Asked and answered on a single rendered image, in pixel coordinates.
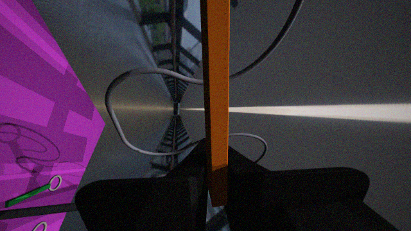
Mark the green stick with grey loop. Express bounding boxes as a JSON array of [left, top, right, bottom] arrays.
[[4, 175, 62, 207]]

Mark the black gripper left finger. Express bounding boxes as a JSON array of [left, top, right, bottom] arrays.
[[74, 138, 208, 231]]

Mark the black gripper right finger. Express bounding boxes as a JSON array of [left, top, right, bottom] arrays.
[[224, 145, 370, 231]]

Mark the orange bar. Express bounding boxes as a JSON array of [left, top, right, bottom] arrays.
[[200, 0, 230, 207]]

